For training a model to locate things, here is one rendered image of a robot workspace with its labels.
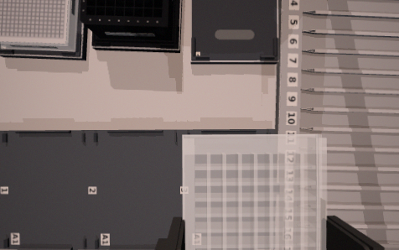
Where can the black deep-well block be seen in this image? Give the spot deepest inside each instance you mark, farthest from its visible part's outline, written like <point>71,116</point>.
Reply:
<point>130,21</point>

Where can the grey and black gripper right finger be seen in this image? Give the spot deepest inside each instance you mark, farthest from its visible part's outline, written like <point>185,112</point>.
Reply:
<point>342,236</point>

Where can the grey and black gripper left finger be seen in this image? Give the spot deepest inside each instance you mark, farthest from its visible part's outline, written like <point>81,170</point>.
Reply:
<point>176,236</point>

